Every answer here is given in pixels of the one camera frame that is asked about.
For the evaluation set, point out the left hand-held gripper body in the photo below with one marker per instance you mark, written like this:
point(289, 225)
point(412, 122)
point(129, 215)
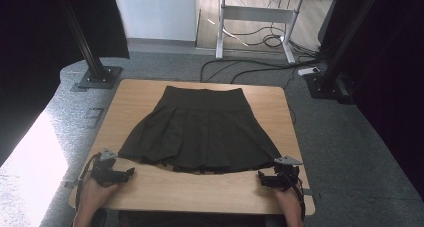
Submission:
point(105, 173)

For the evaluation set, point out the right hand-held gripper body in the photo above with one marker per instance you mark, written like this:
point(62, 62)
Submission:
point(283, 175)

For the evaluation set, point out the black pleated skirt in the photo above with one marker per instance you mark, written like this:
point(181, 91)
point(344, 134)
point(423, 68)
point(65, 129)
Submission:
point(200, 130)

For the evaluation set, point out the person's left hand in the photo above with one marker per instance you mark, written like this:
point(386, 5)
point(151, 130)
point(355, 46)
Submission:
point(95, 197)

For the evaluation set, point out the person's right hand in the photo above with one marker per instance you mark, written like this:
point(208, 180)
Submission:
point(286, 202)

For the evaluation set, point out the grey tape strip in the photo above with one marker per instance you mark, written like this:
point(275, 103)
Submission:
point(311, 193)
point(70, 184)

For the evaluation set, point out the person's dark clothing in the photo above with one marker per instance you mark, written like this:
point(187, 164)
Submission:
point(186, 220)

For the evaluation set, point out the black metal stand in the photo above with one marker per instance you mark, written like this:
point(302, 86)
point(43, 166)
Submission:
point(96, 73)
point(328, 83)

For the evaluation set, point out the white power strip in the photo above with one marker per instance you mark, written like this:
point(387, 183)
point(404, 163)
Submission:
point(308, 71)

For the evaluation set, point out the black curtain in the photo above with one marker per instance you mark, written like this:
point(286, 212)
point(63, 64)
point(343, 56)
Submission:
point(30, 53)
point(393, 70)

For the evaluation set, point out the white metal frame desk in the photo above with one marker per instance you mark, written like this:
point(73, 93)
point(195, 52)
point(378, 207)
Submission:
point(256, 13)

